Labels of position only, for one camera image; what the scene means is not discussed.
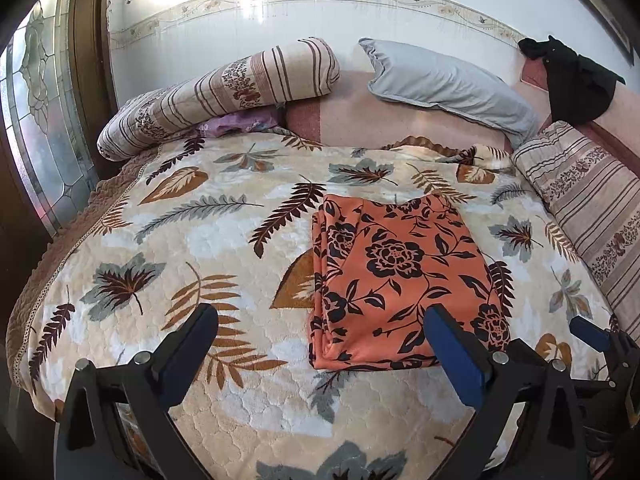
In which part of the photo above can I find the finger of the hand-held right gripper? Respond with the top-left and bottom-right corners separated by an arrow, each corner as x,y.
569,316 -> 640,361

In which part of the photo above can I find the stained glass window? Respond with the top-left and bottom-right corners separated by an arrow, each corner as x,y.
0,0 -> 101,238

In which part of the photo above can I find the black cloth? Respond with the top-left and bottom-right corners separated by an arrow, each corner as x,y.
518,35 -> 627,126

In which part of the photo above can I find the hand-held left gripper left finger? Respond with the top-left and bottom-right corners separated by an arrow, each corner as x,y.
52,302 -> 220,480

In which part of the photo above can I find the orange floral blouse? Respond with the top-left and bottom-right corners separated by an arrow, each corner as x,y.
307,192 -> 512,372

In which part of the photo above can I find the striped bolster pillow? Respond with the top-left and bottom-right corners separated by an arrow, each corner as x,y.
96,36 -> 342,162

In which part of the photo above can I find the leaf print blanket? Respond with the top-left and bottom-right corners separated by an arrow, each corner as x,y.
15,127 -> 626,480

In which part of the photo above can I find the pink padded headboard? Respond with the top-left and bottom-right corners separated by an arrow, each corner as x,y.
282,55 -> 640,153

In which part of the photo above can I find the brown wooden window frame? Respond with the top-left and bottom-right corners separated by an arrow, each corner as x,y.
0,0 -> 118,281

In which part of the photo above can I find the striped floral pillow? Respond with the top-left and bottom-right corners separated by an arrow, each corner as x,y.
511,120 -> 640,331

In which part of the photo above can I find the grey pillow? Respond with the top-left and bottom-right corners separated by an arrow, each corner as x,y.
358,37 -> 541,148

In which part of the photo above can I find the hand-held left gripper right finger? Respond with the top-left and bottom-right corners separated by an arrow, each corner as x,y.
424,302 -> 588,480

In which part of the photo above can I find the purple cloth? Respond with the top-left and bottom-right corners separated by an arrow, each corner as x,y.
197,110 -> 281,138

